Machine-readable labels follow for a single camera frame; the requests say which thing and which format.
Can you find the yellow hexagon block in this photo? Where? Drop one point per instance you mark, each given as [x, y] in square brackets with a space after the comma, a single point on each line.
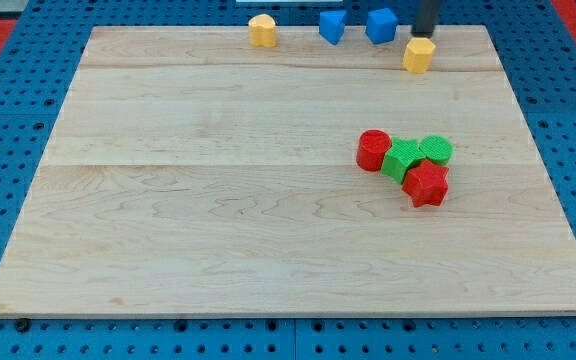
[418, 55]

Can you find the blue triangle block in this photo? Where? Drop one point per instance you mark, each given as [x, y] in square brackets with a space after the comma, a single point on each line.
[332, 25]

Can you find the red cylinder block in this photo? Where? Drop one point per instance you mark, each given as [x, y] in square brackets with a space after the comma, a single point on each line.
[372, 147]

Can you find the wooden board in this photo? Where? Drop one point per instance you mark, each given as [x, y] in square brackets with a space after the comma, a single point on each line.
[190, 174]

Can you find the green star block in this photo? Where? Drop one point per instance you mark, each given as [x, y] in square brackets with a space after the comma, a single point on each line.
[403, 155]

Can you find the red star block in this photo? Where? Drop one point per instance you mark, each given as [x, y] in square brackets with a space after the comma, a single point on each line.
[426, 184]

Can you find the green cylinder block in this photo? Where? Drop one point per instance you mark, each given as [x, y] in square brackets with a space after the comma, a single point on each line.
[437, 149]

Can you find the blue cube block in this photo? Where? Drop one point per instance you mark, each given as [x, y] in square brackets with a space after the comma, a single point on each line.
[381, 25]

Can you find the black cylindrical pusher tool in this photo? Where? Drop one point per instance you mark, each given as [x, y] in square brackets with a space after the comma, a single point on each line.
[426, 18]

